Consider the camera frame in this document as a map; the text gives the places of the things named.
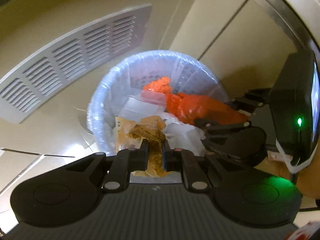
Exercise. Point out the white plastic bag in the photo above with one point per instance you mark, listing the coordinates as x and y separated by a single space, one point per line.
181 135

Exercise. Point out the orange mesh net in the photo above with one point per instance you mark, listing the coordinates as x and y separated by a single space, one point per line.
161 85

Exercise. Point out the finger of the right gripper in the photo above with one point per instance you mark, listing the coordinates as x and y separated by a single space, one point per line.
241 103
212 126

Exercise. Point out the blue lined trash bin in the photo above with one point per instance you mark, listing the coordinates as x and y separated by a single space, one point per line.
142 79

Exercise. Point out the grey cabinet vent grille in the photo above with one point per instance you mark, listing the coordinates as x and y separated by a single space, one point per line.
56 65

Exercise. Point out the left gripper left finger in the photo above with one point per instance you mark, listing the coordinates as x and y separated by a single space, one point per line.
125 162

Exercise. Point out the red plastic bag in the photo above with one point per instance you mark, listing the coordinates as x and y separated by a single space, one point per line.
187 108

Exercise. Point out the clear plastic wrapper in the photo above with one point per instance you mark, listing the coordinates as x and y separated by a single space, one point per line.
142 105

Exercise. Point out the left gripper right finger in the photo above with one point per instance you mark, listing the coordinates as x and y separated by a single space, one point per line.
185 162

